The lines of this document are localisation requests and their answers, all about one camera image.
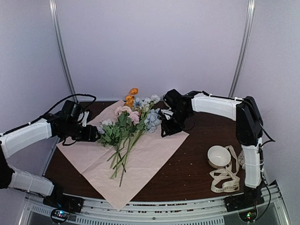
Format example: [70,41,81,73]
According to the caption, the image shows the blue hydrangea flower stem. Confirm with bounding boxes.
[134,97,161,133]

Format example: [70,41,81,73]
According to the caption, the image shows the left aluminium frame post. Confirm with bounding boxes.
[49,0,76,95]

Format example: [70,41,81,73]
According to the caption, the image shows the white mug yellow inside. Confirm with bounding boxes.
[238,150,245,170]

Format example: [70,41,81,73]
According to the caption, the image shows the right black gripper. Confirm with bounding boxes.
[162,109,191,136]

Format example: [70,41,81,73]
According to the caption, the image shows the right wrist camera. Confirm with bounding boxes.
[159,108,173,120]

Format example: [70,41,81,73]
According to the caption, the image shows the pink wrapping paper sheet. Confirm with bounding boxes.
[55,100,189,210]

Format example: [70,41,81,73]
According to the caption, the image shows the right aluminium frame post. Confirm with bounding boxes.
[228,0,255,98]

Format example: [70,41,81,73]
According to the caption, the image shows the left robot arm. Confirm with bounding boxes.
[0,100,100,208]

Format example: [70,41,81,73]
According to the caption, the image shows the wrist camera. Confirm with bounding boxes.
[77,111,90,127]
[159,108,173,120]

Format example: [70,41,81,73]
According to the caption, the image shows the white flower stem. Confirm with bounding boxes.
[142,94,160,119]

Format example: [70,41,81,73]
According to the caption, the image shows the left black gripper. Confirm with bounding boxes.
[65,120,101,142]

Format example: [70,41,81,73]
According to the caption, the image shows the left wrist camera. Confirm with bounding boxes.
[77,111,90,127]

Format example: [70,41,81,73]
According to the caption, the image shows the orange flower stem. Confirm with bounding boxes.
[124,88,139,107]

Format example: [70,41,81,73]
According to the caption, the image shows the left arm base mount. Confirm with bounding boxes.
[43,195,84,213]

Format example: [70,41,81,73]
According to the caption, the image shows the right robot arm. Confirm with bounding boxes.
[161,89,264,207]

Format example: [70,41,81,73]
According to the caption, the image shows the pink peony flower stem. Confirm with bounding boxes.
[110,106,139,187]

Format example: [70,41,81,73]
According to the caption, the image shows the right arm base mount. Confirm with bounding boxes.
[224,194,265,212]

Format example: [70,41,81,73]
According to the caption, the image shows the green leafy flower bunch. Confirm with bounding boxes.
[98,119,128,177]

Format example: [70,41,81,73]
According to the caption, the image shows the round white bowl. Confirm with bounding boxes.
[207,145,231,169]

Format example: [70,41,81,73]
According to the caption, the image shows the cream printed ribbon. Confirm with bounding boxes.
[209,145,240,193]

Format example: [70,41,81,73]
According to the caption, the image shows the aluminium frame post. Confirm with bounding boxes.
[49,0,76,95]
[228,0,255,98]

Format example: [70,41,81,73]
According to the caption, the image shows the aluminium front rail base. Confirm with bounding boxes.
[18,180,291,225]

